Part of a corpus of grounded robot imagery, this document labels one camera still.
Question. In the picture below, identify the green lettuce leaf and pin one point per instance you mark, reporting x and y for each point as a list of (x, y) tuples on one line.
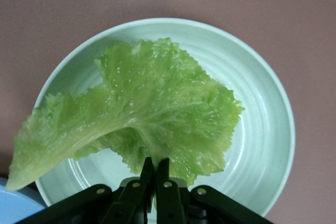
[(147, 98)]

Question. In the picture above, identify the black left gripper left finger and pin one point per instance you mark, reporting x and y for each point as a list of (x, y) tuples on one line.
[(148, 176)]

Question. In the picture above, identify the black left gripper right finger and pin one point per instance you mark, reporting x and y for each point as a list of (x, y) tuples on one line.
[(163, 174)]

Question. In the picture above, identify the blue round plate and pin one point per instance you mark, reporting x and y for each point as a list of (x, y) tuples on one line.
[(15, 203)]

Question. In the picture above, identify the brown table cover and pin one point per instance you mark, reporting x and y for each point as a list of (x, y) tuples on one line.
[(52, 11)]

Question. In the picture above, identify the light green round plate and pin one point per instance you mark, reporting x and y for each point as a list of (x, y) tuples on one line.
[(262, 119)]

